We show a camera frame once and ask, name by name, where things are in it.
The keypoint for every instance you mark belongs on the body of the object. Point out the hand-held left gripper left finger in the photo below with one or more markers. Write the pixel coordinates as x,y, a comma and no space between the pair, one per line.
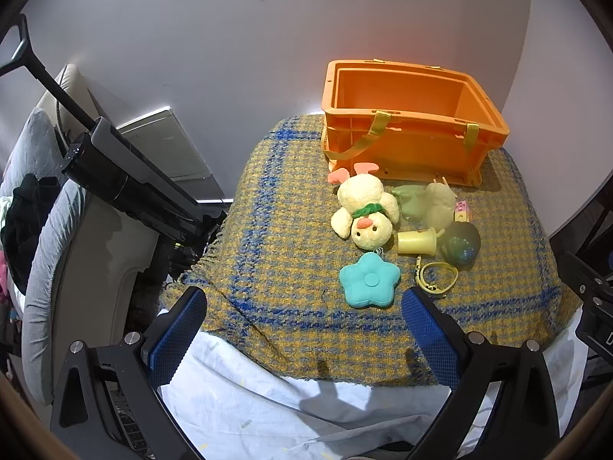
177,330

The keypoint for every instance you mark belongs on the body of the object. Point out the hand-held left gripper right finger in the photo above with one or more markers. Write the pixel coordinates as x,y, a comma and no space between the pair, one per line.
431,340

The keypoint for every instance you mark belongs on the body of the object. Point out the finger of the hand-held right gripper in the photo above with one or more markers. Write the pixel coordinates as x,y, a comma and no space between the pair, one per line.
594,297

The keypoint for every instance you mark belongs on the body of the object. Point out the teal star plush toy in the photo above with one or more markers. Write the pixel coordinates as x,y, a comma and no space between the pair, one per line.
368,280

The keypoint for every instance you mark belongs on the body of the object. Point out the yellow toy cup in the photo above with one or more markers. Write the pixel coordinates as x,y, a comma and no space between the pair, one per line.
414,242

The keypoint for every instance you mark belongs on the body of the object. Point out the dark green shiny ball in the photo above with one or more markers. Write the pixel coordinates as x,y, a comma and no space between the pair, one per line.
460,244

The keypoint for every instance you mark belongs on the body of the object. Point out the small pink box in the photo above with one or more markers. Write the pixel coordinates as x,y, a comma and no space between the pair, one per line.
462,211

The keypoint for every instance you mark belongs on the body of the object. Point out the yellow chick plush toy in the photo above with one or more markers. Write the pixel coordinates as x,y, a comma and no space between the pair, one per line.
366,196

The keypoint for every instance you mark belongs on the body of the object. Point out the orange plastic storage box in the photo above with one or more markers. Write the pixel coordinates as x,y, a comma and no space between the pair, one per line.
407,129

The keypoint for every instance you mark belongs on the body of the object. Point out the dark furniture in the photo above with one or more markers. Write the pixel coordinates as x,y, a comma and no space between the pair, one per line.
591,225

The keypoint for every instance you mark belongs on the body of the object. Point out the white bed sheet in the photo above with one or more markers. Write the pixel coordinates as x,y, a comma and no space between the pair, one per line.
268,402

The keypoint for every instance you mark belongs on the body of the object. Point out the pale green translucent toy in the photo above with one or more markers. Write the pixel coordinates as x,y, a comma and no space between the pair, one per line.
438,206

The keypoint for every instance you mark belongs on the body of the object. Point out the green translucent frog toy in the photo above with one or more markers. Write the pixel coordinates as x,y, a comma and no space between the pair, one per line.
409,201

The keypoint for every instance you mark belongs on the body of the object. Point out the grey seat cushion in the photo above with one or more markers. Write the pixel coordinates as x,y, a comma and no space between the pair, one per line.
28,148
48,273

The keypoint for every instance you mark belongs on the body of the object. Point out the yellow blue plaid blanket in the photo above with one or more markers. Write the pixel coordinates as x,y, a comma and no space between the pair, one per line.
287,230

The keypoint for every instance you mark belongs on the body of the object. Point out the black stick vacuum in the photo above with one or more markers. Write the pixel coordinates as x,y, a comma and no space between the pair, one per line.
134,177

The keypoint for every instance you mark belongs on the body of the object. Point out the white flat panel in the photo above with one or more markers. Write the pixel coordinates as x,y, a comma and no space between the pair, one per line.
167,148

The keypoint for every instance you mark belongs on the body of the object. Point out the black clothing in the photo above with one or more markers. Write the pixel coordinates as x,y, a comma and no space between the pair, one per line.
24,220

